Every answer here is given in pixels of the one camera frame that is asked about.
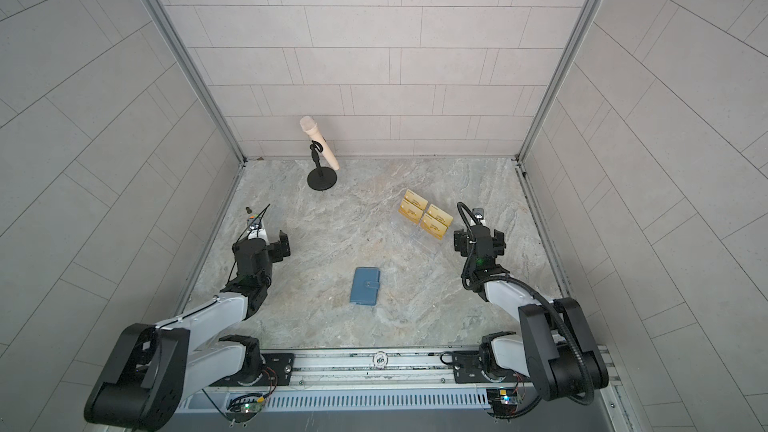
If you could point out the green circuit board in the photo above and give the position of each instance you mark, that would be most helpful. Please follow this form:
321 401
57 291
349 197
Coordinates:
504 403
243 408

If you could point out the black microphone stand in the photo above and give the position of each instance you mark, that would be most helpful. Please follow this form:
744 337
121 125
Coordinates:
321 178

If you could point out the right green circuit board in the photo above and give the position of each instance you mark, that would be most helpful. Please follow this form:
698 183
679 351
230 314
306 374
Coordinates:
504 403

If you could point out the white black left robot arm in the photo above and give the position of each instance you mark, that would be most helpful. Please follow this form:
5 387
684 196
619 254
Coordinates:
154 367

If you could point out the aluminium mounting rail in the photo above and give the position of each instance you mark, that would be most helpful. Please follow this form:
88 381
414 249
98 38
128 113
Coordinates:
361 380

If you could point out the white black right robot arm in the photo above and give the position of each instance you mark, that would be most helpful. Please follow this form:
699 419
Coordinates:
555 348

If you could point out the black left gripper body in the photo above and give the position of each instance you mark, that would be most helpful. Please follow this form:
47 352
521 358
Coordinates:
276 252

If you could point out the left green circuit board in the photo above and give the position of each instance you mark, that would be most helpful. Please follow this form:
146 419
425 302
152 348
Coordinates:
243 408

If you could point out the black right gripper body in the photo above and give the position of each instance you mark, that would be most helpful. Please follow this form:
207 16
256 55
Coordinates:
462 238

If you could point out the clear acrylic card tray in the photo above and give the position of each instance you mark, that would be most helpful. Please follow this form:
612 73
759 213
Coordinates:
429 217

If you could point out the cream microphone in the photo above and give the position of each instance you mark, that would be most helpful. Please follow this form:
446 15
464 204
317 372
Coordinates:
311 129

